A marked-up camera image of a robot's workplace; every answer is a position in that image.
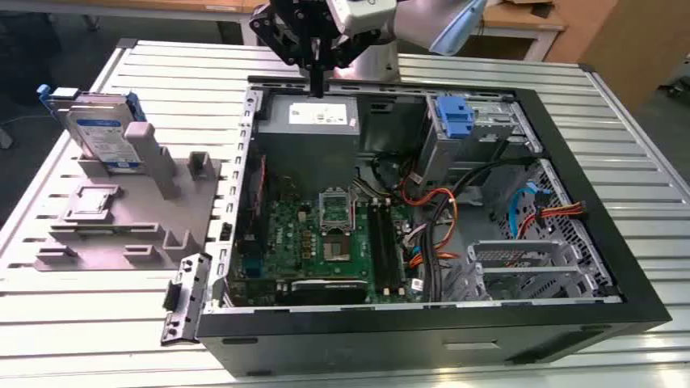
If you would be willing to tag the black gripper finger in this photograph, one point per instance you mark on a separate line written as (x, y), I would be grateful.
(265, 26)
(347, 56)

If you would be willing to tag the hard disk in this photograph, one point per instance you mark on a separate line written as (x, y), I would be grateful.
(102, 137)

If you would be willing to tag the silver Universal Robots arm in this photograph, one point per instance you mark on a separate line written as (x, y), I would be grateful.
(385, 64)

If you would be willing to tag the metal disk bay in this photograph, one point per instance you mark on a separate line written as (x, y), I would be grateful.
(529, 271)

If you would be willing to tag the blue drive latch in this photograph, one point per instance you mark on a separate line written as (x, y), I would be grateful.
(456, 117)

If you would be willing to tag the grey power supply unit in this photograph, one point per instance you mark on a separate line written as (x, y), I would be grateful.
(318, 157)

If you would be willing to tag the metal drive cage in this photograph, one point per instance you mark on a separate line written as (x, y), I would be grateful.
(448, 157)

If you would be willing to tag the green motherboard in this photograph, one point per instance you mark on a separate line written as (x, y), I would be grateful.
(291, 226)

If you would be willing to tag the light brown board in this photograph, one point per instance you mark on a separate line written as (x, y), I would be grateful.
(588, 24)

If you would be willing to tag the black RAM slot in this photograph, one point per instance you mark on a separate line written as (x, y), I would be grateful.
(380, 246)
(394, 246)

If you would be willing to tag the CPU socket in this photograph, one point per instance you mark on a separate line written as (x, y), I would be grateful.
(338, 248)

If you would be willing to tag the grey parts rack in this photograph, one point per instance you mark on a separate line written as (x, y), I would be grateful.
(162, 210)

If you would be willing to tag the brown wooden cabinet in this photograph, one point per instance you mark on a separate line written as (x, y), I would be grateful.
(636, 40)

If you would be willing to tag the blue expansion slot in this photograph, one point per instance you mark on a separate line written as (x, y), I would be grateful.
(254, 268)

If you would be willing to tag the grey stand leg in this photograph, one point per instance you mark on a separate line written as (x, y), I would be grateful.
(6, 139)

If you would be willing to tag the green RAM stick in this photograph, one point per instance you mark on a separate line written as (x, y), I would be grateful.
(117, 230)

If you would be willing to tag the black graphics card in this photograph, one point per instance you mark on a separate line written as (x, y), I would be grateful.
(329, 291)

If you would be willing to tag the black wheeled chair base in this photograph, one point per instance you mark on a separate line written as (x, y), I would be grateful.
(682, 87)

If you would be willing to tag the black PC case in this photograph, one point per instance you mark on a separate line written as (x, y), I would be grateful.
(377, 347)

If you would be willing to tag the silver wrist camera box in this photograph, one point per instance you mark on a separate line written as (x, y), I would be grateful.
(356, 16)

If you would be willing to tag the wooden desk white frame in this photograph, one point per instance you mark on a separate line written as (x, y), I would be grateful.
(517, 18)

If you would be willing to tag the metal card retainer bracket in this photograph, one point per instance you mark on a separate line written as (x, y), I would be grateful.
(191, 299)

